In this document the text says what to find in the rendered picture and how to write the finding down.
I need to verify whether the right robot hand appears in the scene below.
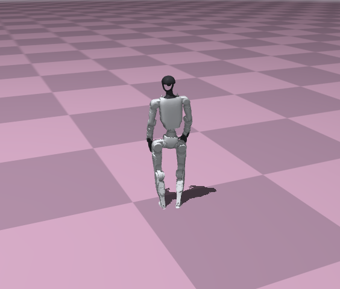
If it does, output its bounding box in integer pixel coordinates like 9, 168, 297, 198
178, 133, 189, 143

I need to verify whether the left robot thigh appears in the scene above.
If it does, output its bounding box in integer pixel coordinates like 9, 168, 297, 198
151, 139, 165, 181

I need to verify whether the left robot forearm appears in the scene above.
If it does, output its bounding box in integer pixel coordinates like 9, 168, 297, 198
146, 120, 154, 140

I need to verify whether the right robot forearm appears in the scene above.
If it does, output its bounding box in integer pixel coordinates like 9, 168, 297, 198
183, 120, 192, 136

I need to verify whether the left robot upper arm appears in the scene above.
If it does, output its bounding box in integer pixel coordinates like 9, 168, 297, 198
148, 99, 160, 126

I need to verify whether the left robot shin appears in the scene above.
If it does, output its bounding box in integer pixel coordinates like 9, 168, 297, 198
154, 172, 166, 208

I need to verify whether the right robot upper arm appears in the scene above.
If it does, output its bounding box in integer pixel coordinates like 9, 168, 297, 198
181, 96, 192, 122

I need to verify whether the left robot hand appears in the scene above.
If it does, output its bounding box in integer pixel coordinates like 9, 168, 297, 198
147, 138, 153, 152

